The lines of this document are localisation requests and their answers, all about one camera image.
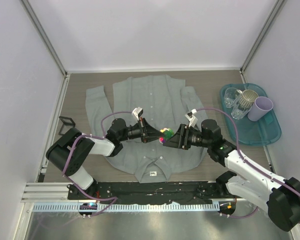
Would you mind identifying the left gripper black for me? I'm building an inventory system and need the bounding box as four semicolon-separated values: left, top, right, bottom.
119;117;165;144

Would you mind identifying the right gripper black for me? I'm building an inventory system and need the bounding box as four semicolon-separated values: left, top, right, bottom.
163;123;211;150

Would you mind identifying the colourful pompom flower brooch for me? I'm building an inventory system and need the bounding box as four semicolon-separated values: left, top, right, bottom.
159;127;174;144

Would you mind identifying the grey button-up shirt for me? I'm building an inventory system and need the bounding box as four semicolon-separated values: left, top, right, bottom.
85;75;207;183

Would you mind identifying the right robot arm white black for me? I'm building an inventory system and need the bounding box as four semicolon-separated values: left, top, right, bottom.
163;119;300;232

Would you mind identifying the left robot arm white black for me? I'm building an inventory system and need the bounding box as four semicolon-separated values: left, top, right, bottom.
45;117;164;200

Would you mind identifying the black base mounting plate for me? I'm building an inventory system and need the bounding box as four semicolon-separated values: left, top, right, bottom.
66;181;247;205

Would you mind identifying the clear glass cup front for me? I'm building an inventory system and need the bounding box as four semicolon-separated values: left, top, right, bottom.
231;97;252;120

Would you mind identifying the clear glass cup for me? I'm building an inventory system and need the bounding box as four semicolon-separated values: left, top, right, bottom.
223;87;242;108
231;97;252;120

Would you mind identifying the clear glass cup rear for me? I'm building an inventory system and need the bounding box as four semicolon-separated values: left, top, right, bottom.
223;87;242;108

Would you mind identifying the metal cup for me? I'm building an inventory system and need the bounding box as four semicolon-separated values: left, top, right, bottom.
237;89;259;110

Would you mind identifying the teal plastic tray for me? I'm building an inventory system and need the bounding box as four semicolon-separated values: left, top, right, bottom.
219;83;282;147

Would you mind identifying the lilac plastic cup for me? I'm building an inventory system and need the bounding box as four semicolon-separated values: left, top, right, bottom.
247;96;274;122

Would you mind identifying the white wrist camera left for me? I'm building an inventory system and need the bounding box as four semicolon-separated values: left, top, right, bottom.
131;107;143;121

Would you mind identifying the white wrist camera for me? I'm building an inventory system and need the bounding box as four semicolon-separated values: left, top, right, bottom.
184;108;198;128
131;107;143;121

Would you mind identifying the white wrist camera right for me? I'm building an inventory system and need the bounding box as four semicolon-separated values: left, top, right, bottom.
184;108;198;128

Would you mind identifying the small black frame stand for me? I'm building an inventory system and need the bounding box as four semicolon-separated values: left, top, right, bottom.
58;116;76;136

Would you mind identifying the slotted cable duct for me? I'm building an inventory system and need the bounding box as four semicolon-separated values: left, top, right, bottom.
32;201;220;213

